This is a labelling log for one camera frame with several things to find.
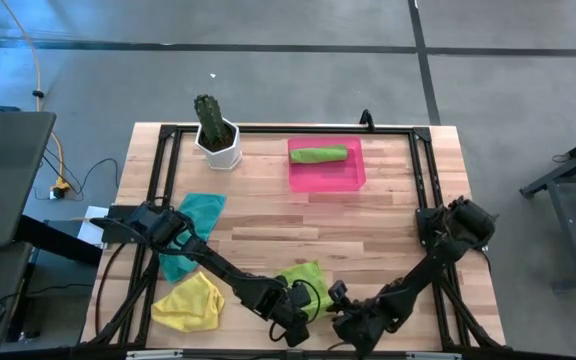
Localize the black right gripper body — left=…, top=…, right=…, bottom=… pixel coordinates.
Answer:
left=331, top=294, right=404, bottom=359

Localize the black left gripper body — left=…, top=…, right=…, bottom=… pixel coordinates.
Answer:
left=255, top=284, right=315, bottom=349

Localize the lime green microfiber towel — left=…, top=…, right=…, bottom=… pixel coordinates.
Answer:
left=276, top=260, right=335, bottom=321

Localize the pink translucent plastic basket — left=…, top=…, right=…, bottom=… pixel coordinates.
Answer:
left=287, top=136, right=368, bottom=194

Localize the yellow microfiber towel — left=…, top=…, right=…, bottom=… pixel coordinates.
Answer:
left=150, top=271, right=226, bottom=334

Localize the teal microfiber towel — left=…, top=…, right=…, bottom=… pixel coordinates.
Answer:
left=157, top=193, right=228, bottom=285

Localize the white hexagonal plant pot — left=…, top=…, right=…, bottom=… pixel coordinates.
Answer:
left=194, top=117, right=244, bottom=172

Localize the green cactus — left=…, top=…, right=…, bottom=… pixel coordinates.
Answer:
left=192, top=93, right=230, bottom=147

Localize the black metal stand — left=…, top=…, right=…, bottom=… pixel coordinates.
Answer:
left=520, top=127, right=576, bottom=292

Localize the white paper sheet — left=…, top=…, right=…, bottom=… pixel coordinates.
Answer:
left=76, top=205, right=112, bottom=250

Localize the black desk beam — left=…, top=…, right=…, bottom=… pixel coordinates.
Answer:
left=15, top=214, right=104, bottom=267

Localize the dark grey side desk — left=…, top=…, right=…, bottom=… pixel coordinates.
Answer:
left=0, top=110, right=58, bottom=250

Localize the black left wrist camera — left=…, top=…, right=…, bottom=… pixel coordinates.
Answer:
left=291, top=283, right=313, bottom=307

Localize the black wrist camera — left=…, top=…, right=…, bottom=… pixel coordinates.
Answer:
left=291, top=283, right=313, bottom=307
left=328, top=280, right=349, bottom=302

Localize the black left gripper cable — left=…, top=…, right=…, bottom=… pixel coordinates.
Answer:
left=292, top=278, right=322, bottom=321

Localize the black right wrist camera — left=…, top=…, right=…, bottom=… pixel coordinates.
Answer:
left=328, top=280, right=349, bottom=302

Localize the silver metal bracket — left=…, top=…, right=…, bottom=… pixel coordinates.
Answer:
left=405, top=351, right=464, bottom=360
left=125, top=349, right=184, bottom=360

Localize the black aluminium table frame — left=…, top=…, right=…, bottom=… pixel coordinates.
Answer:
left=80, top=123, right=507, bottom=351

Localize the thin black floor cable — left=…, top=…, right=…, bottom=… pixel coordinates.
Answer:
left=42, top=149, right=122, bottom=201

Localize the yellow extension cord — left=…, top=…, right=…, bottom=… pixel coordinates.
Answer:
left=0, top=0, right=73, bottom=200

